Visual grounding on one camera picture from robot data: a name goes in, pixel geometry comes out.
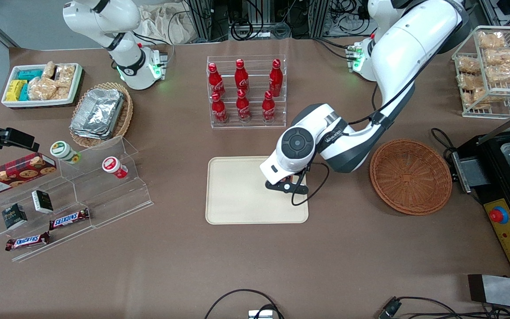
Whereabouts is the oval light wicker basket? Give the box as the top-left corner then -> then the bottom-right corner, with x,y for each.
69,82 -> 134,149

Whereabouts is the cream plastic tray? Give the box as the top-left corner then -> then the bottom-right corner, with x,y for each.
205,155 -> 309,225

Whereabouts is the round brown wicker basket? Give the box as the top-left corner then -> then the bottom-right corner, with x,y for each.
369,139 -> 453,216

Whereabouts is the red Walkers cookie box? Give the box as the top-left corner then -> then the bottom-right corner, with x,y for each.
0,152 -> 57,198

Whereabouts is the white rectangular bin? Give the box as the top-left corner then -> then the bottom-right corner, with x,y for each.
1,63 -> 84,109

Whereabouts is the yellow snack pack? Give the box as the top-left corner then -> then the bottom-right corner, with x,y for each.
6,80 -> 27,102

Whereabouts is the green lid yogurt cup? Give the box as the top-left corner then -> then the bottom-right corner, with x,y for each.
50,140 -> 81,165

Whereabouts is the black box white label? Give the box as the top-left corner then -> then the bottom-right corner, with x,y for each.
31,190 -> 54,214

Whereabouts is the black box gold print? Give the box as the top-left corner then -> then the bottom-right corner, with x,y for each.
1,203 -> 28,230

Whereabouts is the foil container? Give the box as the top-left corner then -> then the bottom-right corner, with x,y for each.
70,88 -> 125,138

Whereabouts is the Snickers bar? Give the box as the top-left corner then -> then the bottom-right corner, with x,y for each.
49,208 -> 91,230
5,231 -> 51,252

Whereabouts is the red lid yogurt cup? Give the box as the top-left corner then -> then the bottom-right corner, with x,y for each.
102,156 -> 128,179

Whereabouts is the clear acrylic step display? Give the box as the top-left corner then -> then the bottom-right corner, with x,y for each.
0,135 -> 155,263

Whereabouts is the beige cloth bag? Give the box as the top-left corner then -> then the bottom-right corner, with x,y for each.
138,4 -> 199,45

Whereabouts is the red Coca-Cola bottle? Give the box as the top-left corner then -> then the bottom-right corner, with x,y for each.
235,59 -> 250,91
211,92 -> 228,124
269,59 -> 284,96
236,89 -> 252,122
208,62 -> 225,96
262,91 -> 277,122

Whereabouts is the clear acrylic bottle rack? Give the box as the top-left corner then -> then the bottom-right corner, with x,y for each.
206,55 -> 287,129

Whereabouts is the clear bag of crackers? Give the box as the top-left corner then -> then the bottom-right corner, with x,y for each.
456,73 -> 486,91
478,31 -> 508,49
485,64 -> 510,85
472,86 -> 491,110
456,56 -> 481,74
484,48 -> 510,67

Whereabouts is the red emergency stop button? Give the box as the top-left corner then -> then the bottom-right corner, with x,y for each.
489,206 -> 509,226

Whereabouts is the black sealing machine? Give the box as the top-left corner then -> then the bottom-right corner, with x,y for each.
452,103 -> 510,280

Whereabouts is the grey panel black end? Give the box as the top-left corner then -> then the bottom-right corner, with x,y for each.
467,274 -> 510,311

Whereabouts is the black arm base cable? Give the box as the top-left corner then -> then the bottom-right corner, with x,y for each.
313,37 -> 356,60
132,30 -> 176,67

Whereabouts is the aluminium frame post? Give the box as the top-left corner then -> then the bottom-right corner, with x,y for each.
479,0 -> 510,27
187,0 -> 213,43
308,0 -> 330,38

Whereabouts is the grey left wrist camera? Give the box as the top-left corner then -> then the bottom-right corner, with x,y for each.
265,179 -> 309,196

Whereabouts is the black looped cable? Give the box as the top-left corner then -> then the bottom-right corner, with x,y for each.
204,289 -> 285,319

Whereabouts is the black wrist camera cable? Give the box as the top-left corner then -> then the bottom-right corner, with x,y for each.
291,42 -> 448,206

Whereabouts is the black cable plug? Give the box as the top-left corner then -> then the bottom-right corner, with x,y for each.
378,298 -> 402,319

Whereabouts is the thin black cable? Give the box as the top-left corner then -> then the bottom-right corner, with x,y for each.
394,296 -> 510,319

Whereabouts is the white wire rack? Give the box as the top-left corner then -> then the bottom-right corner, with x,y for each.
452,26 -> 510,119

